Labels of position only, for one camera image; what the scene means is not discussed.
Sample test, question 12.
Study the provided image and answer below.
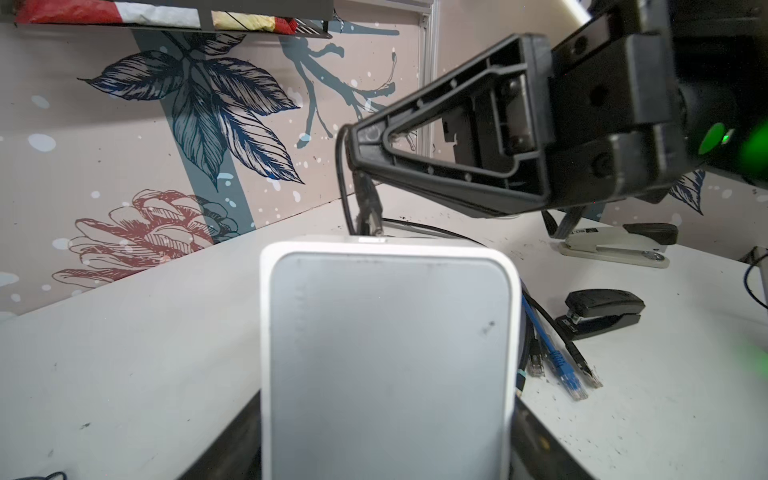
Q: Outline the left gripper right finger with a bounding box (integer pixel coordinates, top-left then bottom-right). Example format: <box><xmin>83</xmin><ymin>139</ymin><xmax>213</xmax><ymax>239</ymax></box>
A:
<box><xmin>509</xmin><ymin>399</ymin><xmax>594</xmax><ymax>480</ymax></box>

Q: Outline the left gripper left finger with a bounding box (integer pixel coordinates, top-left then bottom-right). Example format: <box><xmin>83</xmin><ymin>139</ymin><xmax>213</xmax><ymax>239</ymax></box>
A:
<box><xmin>180</xmin><ymin>392</ymin><xmax>262</xmax><ymax>480</ymax></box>

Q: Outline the black looped ethernet cable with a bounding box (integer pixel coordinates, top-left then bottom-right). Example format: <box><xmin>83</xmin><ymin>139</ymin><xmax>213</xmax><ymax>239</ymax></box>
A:
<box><xmin>519</xmin><ymin>281</ymin><xmax>604</xmax><ymax>390</ymax></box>

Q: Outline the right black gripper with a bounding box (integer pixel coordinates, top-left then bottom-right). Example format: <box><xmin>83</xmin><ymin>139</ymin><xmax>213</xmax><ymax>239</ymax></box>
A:
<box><xmin>345</xmin><ymin>1</ymin><xmax>694</xmax><ymax>218</ymax></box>

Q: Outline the black stapler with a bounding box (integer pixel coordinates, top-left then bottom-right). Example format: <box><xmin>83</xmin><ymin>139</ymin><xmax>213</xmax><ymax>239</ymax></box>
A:
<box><xmin>555</xmin><ymin>289</ymin><xmax>645</xmax><ymax>341</ymax></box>

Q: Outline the black power adapter with cable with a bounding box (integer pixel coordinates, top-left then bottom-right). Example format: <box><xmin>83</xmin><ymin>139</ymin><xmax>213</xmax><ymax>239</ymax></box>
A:
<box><xmin>334</xmin><ymin>124</ymin><xmax>487</xmax><ymax>248</ymax></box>

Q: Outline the red cassava chips bag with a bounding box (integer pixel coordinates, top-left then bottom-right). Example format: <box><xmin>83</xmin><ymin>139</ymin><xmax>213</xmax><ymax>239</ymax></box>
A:
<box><xmin>15</xmin><ymin>0</ymin><xmax>298</xmax><ymax>35</ymax></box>

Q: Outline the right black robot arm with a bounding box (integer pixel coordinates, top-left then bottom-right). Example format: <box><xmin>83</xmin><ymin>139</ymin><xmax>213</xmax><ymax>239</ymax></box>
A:
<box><xmin>343</xmin><ymin>1</ymin><xmax>767</xmax><ymax>218</ymax></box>

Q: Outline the blue ethernet cable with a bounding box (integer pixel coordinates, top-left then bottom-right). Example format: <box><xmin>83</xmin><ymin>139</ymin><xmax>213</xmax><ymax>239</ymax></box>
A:
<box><xmin>519</xmin><ymin>290</ymin><xmax>589</xmax><ymax>402</ymax></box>

